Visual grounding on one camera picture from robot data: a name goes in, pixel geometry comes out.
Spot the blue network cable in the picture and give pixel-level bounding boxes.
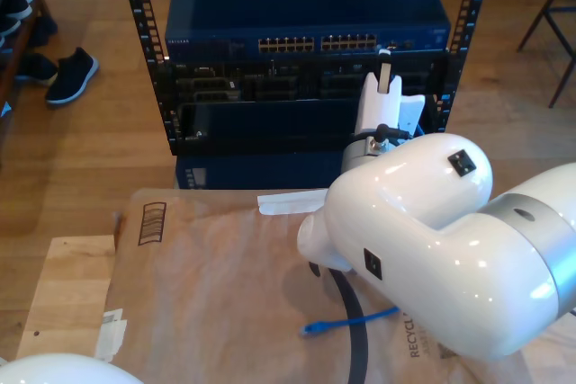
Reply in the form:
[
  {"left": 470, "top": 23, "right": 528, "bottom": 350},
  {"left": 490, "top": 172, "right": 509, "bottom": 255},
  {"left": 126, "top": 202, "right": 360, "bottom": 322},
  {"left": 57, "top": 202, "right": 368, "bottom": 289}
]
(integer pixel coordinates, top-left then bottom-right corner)
[{"left": 300, "top": 116, "right": 427, "bottom": 338}]

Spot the black rack server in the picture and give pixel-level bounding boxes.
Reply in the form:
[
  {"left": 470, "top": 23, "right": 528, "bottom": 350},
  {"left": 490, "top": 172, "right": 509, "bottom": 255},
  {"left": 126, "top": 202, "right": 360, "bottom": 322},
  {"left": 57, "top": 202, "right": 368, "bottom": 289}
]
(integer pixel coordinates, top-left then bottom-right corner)
[{"left": 168, "top": 58, "right": 446, "bottom": 103}]

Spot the blue device under rack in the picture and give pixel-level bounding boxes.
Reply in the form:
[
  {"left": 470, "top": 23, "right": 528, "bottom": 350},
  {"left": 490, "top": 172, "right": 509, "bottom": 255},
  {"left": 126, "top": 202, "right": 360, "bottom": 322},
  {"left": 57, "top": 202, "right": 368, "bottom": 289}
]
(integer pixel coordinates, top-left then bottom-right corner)
[{"left": 175, "top": 152, "right": 348, "bottom": 191}]

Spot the white tape strip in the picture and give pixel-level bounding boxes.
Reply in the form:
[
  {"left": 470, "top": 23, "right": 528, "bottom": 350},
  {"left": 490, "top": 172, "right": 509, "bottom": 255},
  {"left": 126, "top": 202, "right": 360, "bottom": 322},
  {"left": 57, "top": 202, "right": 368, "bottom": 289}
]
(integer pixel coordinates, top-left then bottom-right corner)
[{"left": 256, "top": 189, "right": 328, "bottom": 217}]

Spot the dark metal chair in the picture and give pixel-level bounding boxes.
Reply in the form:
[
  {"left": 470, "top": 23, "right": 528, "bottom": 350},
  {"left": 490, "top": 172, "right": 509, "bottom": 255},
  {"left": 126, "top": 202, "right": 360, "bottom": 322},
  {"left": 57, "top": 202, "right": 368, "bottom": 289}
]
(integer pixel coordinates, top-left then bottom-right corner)
[{"left": 516, "top": 0, "right": 576, "bottom": 110}]

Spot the brown packing paper envelope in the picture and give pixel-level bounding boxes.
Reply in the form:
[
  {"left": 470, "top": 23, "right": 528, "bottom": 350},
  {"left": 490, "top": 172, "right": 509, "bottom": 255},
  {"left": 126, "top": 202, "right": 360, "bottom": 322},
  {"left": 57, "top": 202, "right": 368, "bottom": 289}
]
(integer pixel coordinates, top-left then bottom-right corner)
[{"left": 105, "top": 186, "right": 576, "bottom": 384}]

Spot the white paper label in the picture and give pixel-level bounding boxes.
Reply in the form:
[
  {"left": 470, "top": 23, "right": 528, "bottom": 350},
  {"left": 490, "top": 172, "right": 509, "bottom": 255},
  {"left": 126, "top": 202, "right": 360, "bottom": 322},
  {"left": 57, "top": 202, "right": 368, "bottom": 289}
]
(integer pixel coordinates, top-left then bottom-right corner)
[{"left": 94, "top": 308, "right": 129, "bottom": 363}]

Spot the wooden shoe rack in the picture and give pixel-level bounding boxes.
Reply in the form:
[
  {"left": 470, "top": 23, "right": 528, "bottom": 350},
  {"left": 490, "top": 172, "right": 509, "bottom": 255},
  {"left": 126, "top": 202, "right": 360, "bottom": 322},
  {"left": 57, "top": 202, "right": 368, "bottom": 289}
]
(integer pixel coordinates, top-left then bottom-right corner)
[{"left": 0, "top": 0, "right": 55, "bottom": 106}]

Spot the black wrist cable with connector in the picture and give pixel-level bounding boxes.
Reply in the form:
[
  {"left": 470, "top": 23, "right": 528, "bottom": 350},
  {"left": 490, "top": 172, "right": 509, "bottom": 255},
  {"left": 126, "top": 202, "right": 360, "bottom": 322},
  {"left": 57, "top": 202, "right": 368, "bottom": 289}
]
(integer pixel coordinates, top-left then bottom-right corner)
[{"left": 375, "top": 122, "right": 413, "bottom": 140}]

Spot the blue network switch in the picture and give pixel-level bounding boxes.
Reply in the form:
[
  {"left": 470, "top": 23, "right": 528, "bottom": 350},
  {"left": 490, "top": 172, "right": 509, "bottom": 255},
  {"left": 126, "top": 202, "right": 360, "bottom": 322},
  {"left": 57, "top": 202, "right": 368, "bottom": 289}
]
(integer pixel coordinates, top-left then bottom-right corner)
[{"left": 164, "top": 0, "right": 453, "bottom": 61}]

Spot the black rack frame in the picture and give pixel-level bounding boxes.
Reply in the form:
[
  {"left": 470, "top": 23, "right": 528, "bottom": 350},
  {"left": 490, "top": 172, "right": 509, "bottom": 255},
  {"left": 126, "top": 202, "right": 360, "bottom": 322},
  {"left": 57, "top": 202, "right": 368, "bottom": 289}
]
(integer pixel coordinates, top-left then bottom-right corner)
[{"left": 115, "top": 0, "right": 496, "bottom": 156}]

